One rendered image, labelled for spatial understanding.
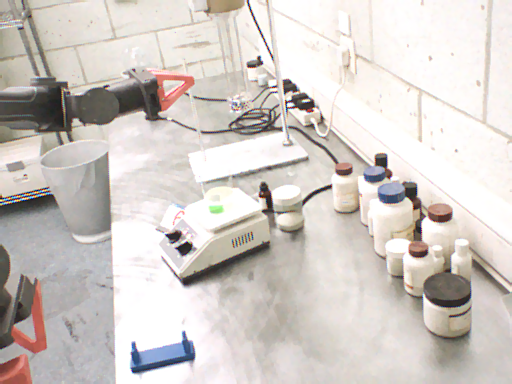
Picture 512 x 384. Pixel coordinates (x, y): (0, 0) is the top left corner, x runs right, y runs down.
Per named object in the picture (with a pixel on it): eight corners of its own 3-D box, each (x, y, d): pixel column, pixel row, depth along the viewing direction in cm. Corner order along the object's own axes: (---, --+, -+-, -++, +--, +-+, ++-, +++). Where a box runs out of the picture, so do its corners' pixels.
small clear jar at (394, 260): (394, 280, 100) (393, 255, 98) (381, 266, 104) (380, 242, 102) (418, 273, 101) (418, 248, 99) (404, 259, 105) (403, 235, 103)
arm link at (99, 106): (28, 78, 94) (34, 132, 95) (30, 74, 83) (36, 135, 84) (106, 78, 98) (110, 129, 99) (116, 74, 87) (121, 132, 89)
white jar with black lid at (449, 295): (415, 327, 90) (414, 290, 86) (437, 303, 94) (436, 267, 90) (459, 345, 85) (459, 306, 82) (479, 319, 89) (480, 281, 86)
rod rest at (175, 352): (130, 372, 90) (125, 355, 89) (132, 357, 93) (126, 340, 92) (194, 358, 91) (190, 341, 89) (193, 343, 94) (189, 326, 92)
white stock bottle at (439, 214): (455, 251, 105) (456, 198, 100) (461, 271, 100) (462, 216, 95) (420, 252, 106) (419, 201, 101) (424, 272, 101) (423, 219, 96)
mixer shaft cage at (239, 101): (231, 115, 146) (213, 14, 135) (226, 107, 152) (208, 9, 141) (256, 109, 147) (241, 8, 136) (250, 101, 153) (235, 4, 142)
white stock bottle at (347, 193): (342, 198, 128) (339, 158, 124) (364, 203, 125) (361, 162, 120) (329, 210, 125) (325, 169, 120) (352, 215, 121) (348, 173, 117)
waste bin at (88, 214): (64, 254, 274) (35, 175, 254) (68, 222, 302) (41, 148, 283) (134, 237, 278) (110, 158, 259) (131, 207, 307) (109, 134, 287)
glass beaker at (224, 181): (244, 208, 114) (236, 170, 110) (216, 221, 111) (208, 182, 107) (225, 197, 119) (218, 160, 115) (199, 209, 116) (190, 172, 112)
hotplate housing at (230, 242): (182, 285, 108) (173, 249, 105) (158, 255, 119) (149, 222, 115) (282, 241, 117) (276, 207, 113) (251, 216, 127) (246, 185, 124)
